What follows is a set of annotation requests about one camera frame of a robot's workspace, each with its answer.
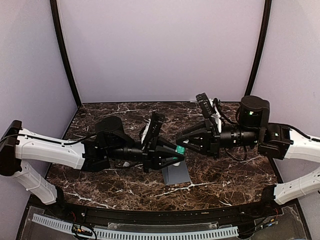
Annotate black right corner frame post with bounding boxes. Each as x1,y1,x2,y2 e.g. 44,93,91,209
244,0,272,96

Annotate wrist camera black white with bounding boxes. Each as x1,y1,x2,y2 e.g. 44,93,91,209
196,93,222,126
139,111,165,148

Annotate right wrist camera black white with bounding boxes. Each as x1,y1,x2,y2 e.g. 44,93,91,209
196,93,222,126

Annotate grey-blue paper envelope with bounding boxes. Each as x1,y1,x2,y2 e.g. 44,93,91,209
161,161,191,186

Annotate grey slotted cable duct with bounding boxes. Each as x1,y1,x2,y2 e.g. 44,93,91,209
32,213,239,240

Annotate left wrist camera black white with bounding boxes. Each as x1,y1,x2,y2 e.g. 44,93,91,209
139,111,165,148

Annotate small circuit board with wires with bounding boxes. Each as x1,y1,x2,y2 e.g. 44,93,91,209
71,224,95,238

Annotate black corner frame post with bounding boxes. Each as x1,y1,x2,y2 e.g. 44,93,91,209
49,0,82,108
244,0,272,96

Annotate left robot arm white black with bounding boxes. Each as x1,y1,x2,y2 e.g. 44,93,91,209
0,112,185,218

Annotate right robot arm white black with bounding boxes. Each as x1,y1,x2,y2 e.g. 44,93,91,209
176,93,320,163

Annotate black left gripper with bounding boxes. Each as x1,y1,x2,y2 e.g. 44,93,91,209
106,135,185,173

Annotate black left corner frame post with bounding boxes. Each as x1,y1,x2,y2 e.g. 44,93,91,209
49,0,82,108

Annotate green white glue stick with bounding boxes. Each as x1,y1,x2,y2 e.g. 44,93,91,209
175,145,186,155

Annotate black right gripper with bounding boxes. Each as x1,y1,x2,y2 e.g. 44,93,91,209
176,118,261,159

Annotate black front table rail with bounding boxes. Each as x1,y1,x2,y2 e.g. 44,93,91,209
46,186,282,230

